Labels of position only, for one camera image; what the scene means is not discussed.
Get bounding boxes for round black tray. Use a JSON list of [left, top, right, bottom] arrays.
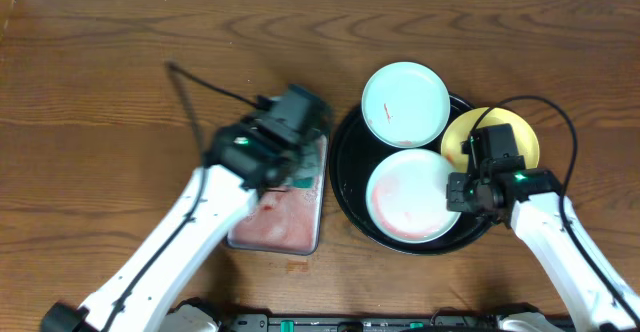
[[328, 105, 492, 256]]

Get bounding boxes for rectangular soapy metal tray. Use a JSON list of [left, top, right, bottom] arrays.
[[227, 135, 328, 255]]

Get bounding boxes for light blue plate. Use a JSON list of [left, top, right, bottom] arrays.
[[361, 62, 451, 148], [365, 149, 461, 244]]

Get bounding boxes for yellow plate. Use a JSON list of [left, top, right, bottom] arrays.
[[440, 107, 540, 172]]

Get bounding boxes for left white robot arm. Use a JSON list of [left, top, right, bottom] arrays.
[[40, 117, 330, 332]]

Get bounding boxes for green yellow sponge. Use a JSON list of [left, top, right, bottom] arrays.
[[291, 148, 320, 189]]

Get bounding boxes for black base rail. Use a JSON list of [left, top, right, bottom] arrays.
[[219, 313, 498, 332]]

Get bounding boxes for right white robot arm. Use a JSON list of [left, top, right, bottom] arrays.
[[446, 156, 639, 331]]

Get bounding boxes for right black cable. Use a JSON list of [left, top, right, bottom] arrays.
[[469, 95, 640, 318]]

